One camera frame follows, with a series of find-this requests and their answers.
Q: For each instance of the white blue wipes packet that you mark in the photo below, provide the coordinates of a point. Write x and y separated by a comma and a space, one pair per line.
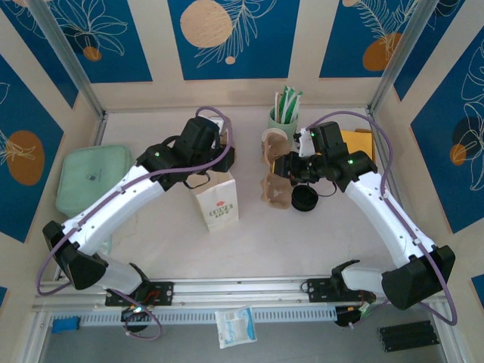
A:
236, 327

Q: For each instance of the aluminium frame post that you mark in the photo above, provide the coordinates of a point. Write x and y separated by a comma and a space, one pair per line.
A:
401, 56
73, 56

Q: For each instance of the aluminium side rail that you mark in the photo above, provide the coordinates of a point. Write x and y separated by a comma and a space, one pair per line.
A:
379, 121

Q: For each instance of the brown cardboard napkin box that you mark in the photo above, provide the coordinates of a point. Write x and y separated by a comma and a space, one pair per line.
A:
373, 147

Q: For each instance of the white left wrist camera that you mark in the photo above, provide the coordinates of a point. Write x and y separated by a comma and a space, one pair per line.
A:
216, 124

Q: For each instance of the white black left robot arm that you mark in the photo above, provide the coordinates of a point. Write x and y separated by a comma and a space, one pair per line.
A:
113, 204

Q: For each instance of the black ribbed block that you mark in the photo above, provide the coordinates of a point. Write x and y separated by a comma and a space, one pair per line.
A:
408, 336

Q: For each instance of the brown pulp cup carrier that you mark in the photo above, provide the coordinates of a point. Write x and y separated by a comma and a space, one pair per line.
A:
278, 196

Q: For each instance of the mint green straw holder cup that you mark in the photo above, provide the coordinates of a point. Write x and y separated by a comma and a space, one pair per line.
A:
289, 126

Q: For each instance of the mint green zip pouch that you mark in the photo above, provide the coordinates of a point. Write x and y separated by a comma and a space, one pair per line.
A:
90, 177

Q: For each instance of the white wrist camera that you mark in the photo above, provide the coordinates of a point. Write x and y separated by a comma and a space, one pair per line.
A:
216, 124
305, 143

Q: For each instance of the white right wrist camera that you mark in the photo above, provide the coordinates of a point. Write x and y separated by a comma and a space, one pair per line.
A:
305, 143

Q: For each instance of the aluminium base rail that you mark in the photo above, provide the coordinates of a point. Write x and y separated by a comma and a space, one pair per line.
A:
242, 291

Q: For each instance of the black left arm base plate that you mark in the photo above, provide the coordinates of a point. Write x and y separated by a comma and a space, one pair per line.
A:
162, 293

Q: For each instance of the blue eraser block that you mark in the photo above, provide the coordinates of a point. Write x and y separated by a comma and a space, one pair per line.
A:
64, 325

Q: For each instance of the black plastic cup lid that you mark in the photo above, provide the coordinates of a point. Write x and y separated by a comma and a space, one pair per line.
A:
300, 210
304, 196

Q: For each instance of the white paper carry bag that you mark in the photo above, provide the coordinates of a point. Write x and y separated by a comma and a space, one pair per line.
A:
219, 196

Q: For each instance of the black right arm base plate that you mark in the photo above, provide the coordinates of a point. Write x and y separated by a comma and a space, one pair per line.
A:
317, 291

